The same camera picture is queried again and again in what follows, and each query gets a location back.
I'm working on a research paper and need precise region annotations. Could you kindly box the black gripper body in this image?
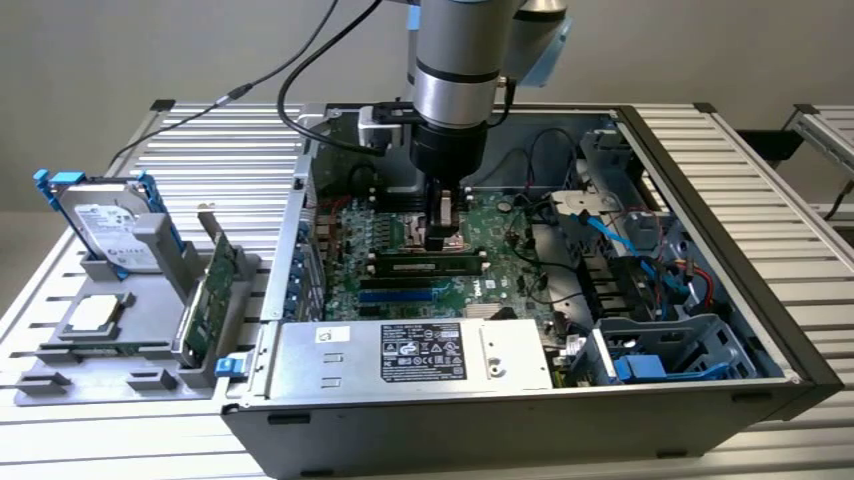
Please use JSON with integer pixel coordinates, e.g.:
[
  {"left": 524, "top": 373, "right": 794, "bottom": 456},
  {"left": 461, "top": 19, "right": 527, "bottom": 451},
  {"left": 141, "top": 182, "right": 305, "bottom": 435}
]
[{"left": 408, "top": 121, "right": 487, "bottom": 197}]

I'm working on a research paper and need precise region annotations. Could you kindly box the black RAM stick with label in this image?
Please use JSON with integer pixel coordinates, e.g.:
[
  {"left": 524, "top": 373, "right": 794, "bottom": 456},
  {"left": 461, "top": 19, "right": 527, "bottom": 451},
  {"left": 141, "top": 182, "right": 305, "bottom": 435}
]
[{"left": 368, "top": 253, "right": 492, "bottom": 277}]

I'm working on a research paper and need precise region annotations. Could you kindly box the green RAM stick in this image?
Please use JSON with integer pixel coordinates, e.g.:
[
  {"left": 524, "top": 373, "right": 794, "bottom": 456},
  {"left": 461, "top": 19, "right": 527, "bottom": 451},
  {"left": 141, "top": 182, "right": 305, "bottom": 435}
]
[{"left": 38, "top": 341, "right": 169, "bottom": 352}]

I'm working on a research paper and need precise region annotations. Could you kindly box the CPU socket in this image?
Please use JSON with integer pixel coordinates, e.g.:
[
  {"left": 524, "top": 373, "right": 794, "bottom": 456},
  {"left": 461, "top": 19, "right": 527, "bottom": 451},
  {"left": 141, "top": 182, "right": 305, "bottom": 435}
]
[{"left": 391, "top": 212, "right": 479, "bottom": 252}]

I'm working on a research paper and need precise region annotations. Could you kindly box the green Dell motherboard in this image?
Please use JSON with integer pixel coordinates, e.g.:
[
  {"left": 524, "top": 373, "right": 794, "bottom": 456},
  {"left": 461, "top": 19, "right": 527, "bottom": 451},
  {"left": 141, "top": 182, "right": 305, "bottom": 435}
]
[{"left": 303, "top": 192, "right": 569, "bottom": 324}]

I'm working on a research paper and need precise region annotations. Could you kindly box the black expansion slot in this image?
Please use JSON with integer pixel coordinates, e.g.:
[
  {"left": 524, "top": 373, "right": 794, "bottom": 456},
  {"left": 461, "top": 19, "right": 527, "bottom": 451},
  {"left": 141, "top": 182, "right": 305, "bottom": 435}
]
[{"left": 357, "top": 277, "right": 436, "bottom": 292}]

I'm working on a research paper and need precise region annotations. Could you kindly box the blue expansion slot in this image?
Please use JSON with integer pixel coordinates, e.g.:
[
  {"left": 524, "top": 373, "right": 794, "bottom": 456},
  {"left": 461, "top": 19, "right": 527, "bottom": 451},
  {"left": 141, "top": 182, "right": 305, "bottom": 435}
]
[{"left": 357, "top": 290, "right": 435, "bottom": 303}]

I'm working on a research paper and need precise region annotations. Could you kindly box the silver chipset heatsink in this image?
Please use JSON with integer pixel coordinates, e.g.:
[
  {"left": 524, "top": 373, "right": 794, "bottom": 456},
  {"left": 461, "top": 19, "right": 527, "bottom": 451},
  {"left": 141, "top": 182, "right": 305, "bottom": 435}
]
[{"left": 464, "top": 305, "right": 520, "bottom": 322}]

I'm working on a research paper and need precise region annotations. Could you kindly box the grey optical drive bay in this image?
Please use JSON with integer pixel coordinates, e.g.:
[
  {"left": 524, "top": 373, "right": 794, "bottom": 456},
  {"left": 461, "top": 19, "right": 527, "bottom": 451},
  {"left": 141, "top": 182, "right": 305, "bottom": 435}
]
[{"left": 564, "top": 128, "right": 643, "bottom": 222}]

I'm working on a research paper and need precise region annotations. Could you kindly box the silver power supply unit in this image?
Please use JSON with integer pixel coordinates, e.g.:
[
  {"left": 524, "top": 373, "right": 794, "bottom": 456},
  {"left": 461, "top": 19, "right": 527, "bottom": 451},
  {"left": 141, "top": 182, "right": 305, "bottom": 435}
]
[{"left": 264, "top": 318, "right": 559, "bottom": 402}]

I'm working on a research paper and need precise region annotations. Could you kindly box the green graphics card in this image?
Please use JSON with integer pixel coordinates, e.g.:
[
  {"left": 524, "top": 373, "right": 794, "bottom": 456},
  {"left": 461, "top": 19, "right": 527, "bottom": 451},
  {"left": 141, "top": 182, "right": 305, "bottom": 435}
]
[{"left": 176, "top": 201, "right": 243, "bottom": 370}]

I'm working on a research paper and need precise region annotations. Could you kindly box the grey disk bay cage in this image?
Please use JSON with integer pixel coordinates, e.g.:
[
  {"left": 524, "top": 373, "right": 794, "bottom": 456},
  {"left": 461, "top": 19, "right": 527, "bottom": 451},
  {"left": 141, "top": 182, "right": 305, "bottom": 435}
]
[{"left": 588, "top": 311, "right": 763, "bottom": 387}]

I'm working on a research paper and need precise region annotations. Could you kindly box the open black PC case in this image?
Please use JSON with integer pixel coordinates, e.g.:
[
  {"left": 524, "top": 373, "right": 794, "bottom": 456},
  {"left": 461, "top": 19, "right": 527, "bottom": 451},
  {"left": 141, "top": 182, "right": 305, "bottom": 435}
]
[{"left": 219, "top": 102, "right": 846, "bottom": 479}]

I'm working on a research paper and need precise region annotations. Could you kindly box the blue case latch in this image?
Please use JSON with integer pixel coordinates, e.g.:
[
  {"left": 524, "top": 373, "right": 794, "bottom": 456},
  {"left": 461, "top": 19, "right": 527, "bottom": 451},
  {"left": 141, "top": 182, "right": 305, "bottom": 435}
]
[{"left": 215, "top": 353, "right": 244, "bottom": 389}]

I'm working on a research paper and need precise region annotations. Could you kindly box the black box between tables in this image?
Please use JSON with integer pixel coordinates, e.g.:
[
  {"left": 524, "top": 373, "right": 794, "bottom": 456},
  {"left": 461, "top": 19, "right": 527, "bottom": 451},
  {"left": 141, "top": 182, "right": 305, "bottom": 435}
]
[{"left": 734, "top": 128, "right": 804, "bottom": 163}]

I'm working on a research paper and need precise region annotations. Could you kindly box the silver hard disk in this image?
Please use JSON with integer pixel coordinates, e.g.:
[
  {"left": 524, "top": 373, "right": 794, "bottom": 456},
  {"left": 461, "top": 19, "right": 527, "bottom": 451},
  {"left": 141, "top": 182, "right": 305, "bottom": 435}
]
[{"left": 54, "top": 181, "right": 153, "bottom": 274}]

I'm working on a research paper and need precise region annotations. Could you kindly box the silver CPU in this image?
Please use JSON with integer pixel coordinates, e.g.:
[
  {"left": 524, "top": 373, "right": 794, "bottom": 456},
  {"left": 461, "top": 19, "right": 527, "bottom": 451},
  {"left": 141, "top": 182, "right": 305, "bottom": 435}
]
[{"left": 68, "top": 295, "right": 126, "bottom": 330}]

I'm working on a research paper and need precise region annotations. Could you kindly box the blue disk carrier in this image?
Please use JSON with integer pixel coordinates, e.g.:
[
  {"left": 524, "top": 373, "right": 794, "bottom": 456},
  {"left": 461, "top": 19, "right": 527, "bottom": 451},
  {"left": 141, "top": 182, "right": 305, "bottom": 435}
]
[{"left": 32, "top": 168, "right": 185, "bottom": 281}]

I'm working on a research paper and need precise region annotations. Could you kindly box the neighbouring aluminium slat table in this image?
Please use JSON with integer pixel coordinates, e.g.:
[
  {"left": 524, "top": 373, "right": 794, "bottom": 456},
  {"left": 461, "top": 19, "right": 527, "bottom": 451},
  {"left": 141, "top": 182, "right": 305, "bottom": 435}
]
[{"left": 782, "top": 104, "right": 854, "bottom": 172}]

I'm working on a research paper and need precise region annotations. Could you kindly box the grey parts rack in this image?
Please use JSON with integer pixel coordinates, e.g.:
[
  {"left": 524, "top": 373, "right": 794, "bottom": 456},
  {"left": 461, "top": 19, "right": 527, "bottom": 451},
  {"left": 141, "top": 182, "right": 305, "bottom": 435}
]
[{"left": 13, "top": 212, "right": 265, "bottom": 407}]

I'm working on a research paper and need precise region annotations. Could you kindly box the wrist camera with silver bracket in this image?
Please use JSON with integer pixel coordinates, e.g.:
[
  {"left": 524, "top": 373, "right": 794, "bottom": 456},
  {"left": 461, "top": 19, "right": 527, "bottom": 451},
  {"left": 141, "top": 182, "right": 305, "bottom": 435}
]
[{"left": 357, "top": 101, "right": 420, "bottom": 151}]

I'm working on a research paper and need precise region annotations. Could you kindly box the short black cable at wrist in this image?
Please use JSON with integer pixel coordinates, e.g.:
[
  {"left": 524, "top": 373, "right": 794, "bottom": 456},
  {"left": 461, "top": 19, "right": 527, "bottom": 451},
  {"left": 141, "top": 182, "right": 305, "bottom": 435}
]
[{"left": 483, "top": 74, "right": 520, "bottom": 132}]

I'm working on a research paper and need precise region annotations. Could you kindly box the blue SATA wire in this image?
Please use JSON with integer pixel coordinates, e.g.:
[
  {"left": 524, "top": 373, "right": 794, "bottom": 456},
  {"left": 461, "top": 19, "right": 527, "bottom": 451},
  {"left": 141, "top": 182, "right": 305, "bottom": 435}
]
[{"left": 571, "top": 211, "right": 643, "bottom": 257}]

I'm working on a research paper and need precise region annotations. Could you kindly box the thick black camera cable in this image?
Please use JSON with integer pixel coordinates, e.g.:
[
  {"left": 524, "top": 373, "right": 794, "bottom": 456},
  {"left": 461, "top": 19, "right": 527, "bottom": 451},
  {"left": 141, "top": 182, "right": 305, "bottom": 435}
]
[{"left": 276, "top": 0, "right": 388, "bottom": 158}]

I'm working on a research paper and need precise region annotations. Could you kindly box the thin black cable with connector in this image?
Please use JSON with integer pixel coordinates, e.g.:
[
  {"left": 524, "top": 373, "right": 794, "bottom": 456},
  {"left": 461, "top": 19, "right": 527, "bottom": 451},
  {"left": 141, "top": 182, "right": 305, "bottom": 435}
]
[{"left": 105, "top": 0, "right": 348, "bottom": 169}]

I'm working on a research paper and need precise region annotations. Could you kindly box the red wire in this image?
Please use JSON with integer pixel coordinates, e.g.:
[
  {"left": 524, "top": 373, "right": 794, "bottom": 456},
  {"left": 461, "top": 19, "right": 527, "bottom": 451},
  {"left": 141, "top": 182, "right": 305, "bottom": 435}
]
[{"left": 691, "top": 268, "right": 718, "bottom": 307}]

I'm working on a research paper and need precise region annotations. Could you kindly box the black cable beside table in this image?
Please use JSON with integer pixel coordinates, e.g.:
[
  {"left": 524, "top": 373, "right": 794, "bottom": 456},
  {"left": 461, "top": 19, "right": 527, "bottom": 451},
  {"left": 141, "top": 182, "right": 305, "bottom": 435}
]
[{"left": 822, "top": 181, "right": 854, "bottom": 222}]

